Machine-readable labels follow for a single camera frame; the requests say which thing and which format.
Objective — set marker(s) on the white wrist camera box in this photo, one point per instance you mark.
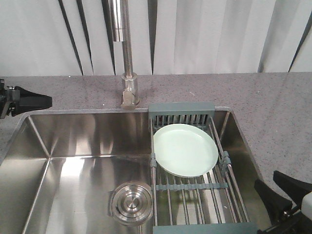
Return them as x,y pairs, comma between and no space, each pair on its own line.
306,207

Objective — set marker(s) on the light green round plate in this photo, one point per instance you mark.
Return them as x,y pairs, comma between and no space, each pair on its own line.
184,150

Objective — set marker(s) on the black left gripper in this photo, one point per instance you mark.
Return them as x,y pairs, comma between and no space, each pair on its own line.
28,101

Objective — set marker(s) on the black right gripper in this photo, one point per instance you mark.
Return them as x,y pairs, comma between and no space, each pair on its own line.
294,221

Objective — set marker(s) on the stainless steel sink basin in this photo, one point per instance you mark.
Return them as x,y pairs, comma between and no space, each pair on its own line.
60,168

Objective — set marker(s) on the steel kitchen faucet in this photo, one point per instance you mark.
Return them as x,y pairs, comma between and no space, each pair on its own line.
120,24

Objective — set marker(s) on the round steel sink drain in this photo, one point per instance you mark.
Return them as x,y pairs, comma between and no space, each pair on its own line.
131,203

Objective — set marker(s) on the white pleated curtain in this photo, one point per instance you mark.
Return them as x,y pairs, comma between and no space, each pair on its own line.
73,37

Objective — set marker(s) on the grey dish drying rack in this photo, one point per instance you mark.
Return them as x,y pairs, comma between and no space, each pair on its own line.
221,201

